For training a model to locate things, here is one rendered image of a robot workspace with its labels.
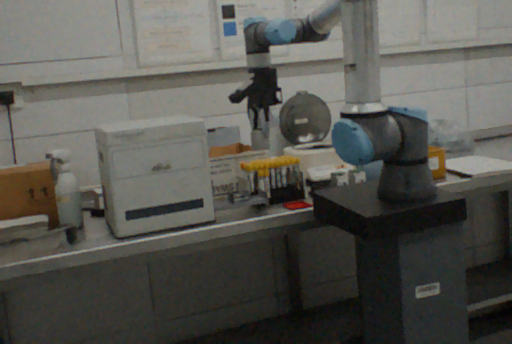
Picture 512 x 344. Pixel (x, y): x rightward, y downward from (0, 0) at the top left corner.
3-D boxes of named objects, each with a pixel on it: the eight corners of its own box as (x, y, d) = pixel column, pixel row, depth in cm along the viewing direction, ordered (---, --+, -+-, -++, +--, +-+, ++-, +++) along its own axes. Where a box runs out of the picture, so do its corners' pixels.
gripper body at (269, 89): (283, 106, 180) (280, 66, 178) (260, 109, 175) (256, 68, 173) (269, 106, 186) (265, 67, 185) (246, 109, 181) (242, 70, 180)
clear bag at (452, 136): (434, 153, 252) (432, 121, 250) (422, 148, 269) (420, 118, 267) (480, 149, 253) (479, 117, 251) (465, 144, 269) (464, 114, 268)
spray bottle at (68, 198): (56, 234, 171) (44, 152, 168) (55, 228, 179) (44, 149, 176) (86, 229, 174) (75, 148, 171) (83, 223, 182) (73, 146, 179)
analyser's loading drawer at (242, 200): (202, 216, 168) (200, 199, 167) (196, 212, 174) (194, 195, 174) (268, 204, 175) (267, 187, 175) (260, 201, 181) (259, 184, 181)
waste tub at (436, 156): (413, 183, 197) (412, 153, 195) (392, 177, 209) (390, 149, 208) (447, 177, 201) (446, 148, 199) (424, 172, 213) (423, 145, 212)
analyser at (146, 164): (116, 240, 159) (102, 129, 155) (105, 220, 184) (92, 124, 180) (225, 220, 169) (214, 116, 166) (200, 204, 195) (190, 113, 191)
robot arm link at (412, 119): (439, 154, 151) (438, 102, 148) (402, 163, 143) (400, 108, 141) (404, 149, 160) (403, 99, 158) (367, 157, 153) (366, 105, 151)
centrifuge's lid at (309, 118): (276, 92, 231) (272, 95, 239) (284, 156, 231) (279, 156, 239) (328, 87, 236) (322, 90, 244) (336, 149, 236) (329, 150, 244)
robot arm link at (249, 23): (251, 15, 171) (236, 18, 178) (255, 53, 172) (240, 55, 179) (274, 14, 175) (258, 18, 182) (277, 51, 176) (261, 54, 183)
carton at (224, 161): (204, 202, 197) (199, 157, 195) (183, 189, 224) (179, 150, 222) (272, 190, 206) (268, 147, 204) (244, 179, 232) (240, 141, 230)
